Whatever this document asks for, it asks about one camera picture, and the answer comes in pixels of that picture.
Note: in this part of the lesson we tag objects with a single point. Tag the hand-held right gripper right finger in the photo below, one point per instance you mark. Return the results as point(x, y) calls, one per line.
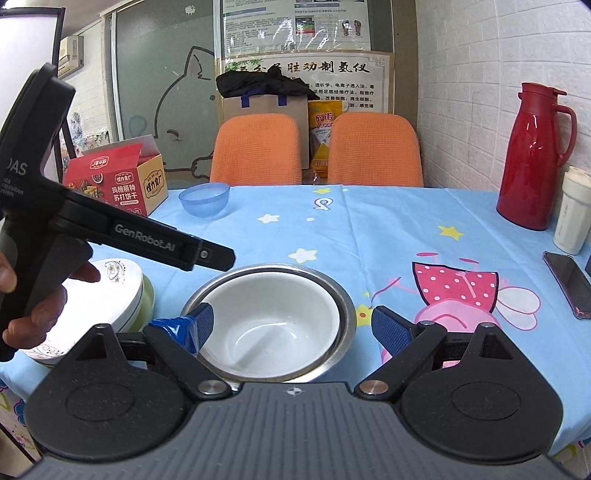
point(390, 330)

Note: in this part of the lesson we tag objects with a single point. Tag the frosted glass door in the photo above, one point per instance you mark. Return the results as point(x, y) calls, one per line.
point(157, 69)

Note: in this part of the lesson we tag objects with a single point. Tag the red thermos jug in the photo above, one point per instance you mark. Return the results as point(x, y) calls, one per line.
point(531, 157)

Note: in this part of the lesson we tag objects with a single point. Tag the red cracker box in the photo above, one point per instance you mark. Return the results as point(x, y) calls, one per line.
point(115, 184)

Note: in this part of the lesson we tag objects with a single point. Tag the green plastic plate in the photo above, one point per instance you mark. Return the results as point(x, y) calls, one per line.
point(148, 297)

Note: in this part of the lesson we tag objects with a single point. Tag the white ceramic bowl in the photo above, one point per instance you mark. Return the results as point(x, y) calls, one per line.
point(277, 318)

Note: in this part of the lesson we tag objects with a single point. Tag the person's left hand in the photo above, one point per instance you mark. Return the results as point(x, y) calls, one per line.
point(37, 323)

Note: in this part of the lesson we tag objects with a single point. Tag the white air conditioner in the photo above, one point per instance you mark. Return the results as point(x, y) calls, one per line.
point(71, 55)

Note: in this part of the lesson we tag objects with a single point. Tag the white tumbler cup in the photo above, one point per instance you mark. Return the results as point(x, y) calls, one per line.
point(572, 212)

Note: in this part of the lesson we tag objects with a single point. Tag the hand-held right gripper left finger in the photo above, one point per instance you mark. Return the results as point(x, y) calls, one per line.
point(204, 323)

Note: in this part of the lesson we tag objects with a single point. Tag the white plate with floral rim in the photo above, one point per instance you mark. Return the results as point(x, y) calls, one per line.
point(46, 353)

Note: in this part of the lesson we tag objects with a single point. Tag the floral printed bag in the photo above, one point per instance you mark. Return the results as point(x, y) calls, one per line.
point(14, 438)

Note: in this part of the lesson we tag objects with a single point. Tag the yellow snack packet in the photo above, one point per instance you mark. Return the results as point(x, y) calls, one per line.
point(323, 138)

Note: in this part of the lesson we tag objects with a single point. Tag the orange chair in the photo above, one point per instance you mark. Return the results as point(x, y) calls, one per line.
point(256, 150)
point(374, 150)

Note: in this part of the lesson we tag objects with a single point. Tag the framed wall poster with calligraphy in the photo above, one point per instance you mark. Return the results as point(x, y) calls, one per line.
point(341, 78)

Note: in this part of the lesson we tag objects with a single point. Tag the blue cartoon pig tablecloth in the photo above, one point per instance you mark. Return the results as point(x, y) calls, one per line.
point(369, 230)

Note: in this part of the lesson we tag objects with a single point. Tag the black cloth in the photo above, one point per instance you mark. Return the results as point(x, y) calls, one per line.
point(263, 85)

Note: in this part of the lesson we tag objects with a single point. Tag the laminated wall poster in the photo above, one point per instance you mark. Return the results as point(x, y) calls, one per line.
point(295, 23)

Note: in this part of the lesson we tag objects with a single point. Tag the white plate with small print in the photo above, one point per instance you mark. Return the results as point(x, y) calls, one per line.
point(115, 297)

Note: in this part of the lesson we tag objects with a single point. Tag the stainless steel bowl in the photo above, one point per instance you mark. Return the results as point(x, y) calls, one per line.
point(349, 318)

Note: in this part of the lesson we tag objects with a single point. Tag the colourful printed bag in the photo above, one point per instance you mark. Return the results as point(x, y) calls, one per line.
point(90, 134)

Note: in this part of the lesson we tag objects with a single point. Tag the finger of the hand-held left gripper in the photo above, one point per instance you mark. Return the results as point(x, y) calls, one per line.
point(210, 254)

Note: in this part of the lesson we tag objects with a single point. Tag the black metal frame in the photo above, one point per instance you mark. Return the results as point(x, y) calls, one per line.
point(59, 37)

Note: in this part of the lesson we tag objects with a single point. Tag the smartphone in clear case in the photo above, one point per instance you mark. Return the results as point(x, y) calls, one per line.
point(570, 281)

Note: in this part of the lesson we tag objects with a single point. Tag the blue translucent bowl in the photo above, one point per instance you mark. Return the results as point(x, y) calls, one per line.
point(205, 199)

